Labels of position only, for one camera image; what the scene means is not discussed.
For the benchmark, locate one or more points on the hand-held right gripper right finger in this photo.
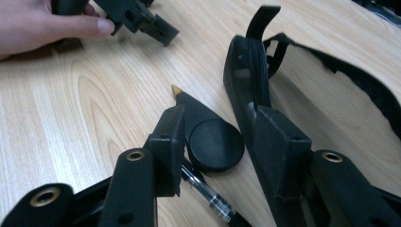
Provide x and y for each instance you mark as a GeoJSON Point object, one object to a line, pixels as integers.
{"type": "Point", "coordinates": [280, 154]}

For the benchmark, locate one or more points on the black pen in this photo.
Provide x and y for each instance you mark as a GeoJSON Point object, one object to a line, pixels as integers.
{"type": "Point", "coordinates": [217, 201]}

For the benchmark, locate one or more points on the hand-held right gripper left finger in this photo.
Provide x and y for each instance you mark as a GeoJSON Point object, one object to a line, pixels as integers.
{"type": "Point", "coordinates": [168, 157]}

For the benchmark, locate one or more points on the black teardrop correction tape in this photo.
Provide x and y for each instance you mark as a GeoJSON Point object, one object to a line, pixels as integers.
{"type": "Point", "coordinates": [217, 145]}

